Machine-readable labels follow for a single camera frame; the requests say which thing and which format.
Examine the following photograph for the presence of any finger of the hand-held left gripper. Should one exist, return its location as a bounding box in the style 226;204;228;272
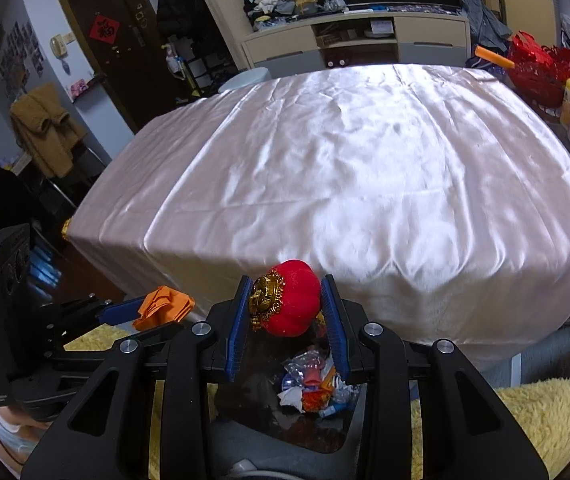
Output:
40;296;146;356
55;347;116;376

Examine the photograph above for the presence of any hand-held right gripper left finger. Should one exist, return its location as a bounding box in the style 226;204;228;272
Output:
21;276;255;480

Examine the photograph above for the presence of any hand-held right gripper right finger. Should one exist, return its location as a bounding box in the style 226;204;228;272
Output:
321;275;550;480

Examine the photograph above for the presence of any red lantern ornament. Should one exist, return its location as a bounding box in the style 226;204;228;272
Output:
249;259;322;337

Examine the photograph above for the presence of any orange paper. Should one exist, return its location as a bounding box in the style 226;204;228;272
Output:
132;286;196;332

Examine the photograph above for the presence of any black trash bin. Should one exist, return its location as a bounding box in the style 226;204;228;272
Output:
207;310;366;453

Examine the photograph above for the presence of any person's left forearm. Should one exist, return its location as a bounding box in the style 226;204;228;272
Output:
0;402;53;468

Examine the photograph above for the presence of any pile of crumpled wrappers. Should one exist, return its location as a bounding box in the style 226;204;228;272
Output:
277;312;361;418

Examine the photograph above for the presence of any pink satin tablecloth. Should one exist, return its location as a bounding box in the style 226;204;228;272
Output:
62;63;570;376

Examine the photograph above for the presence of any brown fleece coat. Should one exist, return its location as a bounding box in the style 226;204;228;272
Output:
9;82;87;179

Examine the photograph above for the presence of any yellow fluffy blanket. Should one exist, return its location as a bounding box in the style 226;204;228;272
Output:
62;322;570;480

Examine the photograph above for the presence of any small pink item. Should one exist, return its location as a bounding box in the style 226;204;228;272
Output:
68;77;96;98

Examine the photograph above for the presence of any dark wooden door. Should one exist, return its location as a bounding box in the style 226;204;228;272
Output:
51;0;186;133

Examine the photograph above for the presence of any white round stool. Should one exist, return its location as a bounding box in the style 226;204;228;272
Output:
217;66;272;93

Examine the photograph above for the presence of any black shoe rack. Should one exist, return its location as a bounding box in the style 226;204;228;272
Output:
165;35;238;98

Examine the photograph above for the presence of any red door decoration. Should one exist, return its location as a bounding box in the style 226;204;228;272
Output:
88;14;120;46

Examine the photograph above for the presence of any beige television cabinet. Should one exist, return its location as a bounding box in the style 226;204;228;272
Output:
241;7;472;78

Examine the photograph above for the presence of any orange foam stick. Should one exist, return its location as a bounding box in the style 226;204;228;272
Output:
474;45;516;69

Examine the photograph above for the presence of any red bag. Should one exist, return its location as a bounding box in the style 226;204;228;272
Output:
506;31;570;107

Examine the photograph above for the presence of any grey hanging cloth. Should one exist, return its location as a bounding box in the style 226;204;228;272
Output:
457;0;513;68

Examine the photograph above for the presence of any metal frame chair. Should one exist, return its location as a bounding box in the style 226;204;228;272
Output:
40;135;111;206

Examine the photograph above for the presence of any wall photo collage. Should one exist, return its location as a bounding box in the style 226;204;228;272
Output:
0;20;46;98

